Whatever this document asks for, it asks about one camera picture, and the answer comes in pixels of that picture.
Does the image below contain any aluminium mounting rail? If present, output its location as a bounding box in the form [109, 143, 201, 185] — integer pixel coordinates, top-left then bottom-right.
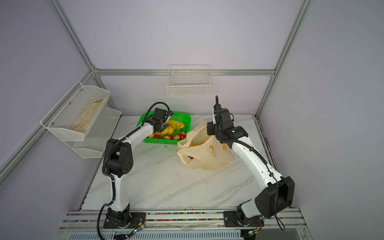
[59, 208, 308, 232]

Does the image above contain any upper white mesh shelf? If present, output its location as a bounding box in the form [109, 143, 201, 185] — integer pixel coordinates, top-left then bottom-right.
[40, 82, 110, 142]

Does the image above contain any beige cloth in shelf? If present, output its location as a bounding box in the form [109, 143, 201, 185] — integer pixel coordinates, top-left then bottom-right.
[70, 97, 106, 134]

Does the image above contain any banana print plastic bag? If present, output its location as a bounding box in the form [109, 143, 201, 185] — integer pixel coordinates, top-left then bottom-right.
[177, 121, 234, 171]

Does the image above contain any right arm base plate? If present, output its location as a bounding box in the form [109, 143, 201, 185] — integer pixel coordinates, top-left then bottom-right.
[223, 211, 265, 228]

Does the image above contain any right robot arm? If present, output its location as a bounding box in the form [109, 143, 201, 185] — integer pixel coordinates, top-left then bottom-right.
[207, 96, 295, 231]

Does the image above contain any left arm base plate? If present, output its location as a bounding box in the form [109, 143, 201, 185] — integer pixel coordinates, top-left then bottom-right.
[103, 211, 147, 229]

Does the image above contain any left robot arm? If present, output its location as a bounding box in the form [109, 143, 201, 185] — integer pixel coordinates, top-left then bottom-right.
[102, 102, 174, 228]

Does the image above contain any white wire wall basket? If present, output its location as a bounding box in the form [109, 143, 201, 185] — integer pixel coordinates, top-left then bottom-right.
[166, 65, 211, 97]

